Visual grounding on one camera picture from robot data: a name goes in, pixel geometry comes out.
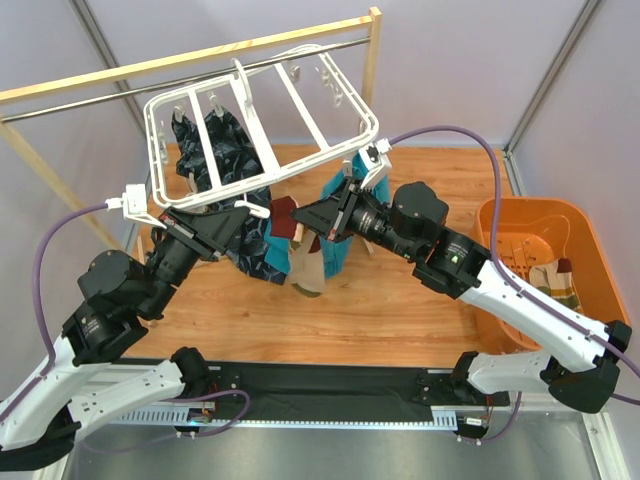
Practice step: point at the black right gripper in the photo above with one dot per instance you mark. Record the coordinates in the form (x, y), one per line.
(343, 212)

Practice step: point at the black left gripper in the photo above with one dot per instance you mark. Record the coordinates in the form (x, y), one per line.
(190, 235)

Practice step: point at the teal shorts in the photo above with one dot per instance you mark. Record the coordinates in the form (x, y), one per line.
(335, 250)

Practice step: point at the striped sock maroon toe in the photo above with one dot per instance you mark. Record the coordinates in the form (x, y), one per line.
(295, 250)

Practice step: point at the white clip drying hanger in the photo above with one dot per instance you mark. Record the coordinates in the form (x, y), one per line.
(237, 78)

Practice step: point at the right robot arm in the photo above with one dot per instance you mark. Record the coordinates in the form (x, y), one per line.
(577, 360)

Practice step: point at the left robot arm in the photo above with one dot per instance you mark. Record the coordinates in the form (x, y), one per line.
(48, 414)

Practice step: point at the dark shark print shorts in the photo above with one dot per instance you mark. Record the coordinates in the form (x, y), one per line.
(236, 160)

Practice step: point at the black base cloth strip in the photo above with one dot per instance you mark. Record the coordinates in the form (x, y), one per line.
(333, 394)

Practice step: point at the orange plastic laundry basket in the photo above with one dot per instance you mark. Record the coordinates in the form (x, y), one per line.
(534, 231)

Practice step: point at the wooden clothes rack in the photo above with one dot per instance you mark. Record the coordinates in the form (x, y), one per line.
(356, 59)

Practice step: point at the striped sock in basket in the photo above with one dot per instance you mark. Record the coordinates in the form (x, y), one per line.
(555, 279)

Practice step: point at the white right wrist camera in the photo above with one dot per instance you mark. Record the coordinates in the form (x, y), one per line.
(376, 162)

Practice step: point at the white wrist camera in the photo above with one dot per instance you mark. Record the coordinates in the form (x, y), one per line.
(133, 204)
(376, 162)

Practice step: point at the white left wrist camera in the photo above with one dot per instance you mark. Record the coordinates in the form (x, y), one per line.
(133, 204)

